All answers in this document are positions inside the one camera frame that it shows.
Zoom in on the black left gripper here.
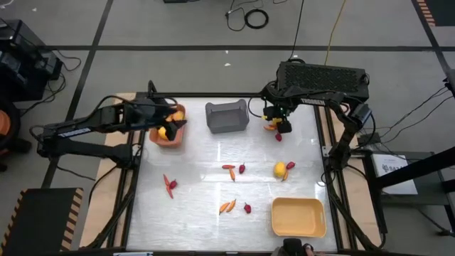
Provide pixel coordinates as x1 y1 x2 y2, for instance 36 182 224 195
133 98 188 142

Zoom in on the black equipment cart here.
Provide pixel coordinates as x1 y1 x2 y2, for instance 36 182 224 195
0 17 64 102

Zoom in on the black hanging cable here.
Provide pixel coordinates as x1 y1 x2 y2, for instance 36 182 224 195
287 0 306 61

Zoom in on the black perforated computer case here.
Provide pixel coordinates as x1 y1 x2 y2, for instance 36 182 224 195
277 60 370 102

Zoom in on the yellow hanging cable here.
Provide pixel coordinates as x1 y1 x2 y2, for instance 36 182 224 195
323 0 348 66

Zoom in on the person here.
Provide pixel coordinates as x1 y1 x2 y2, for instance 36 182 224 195
272 237 326 256

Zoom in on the yellow plastic basket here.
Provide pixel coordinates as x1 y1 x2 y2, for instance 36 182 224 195
271 197 328 238

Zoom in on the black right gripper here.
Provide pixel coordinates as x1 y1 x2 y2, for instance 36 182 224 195
263 95 298 134

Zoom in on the black hazard striped mat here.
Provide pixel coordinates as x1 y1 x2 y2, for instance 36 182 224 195
414 0 455 28
0 187 85 256

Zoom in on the black aluminium table frame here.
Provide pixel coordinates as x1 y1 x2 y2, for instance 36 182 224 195
106 80 388 254

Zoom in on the grey translucent plastic basket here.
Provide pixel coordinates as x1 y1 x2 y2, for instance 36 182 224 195
205 98 250 134

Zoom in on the orange plastic basket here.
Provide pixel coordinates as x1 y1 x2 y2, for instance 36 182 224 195
148 103 187 149

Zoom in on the black looped floor cable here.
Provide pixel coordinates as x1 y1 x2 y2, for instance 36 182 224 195
225 0 246 32

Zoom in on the black side stand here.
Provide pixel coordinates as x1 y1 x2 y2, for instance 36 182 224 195
362 147 455 238

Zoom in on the white printed paper sheet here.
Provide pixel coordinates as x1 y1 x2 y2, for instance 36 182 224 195
371 153 419 196

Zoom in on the black reel with orange hub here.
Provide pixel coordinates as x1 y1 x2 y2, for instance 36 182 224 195
0 99 22 150

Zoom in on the wooden table board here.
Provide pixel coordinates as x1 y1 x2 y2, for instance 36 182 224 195
78 92 384 250

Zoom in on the black power adapter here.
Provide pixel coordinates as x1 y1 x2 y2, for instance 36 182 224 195
357 132 381 146

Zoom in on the black coiled floor cable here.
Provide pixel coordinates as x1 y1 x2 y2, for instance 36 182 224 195
244 8 269 30

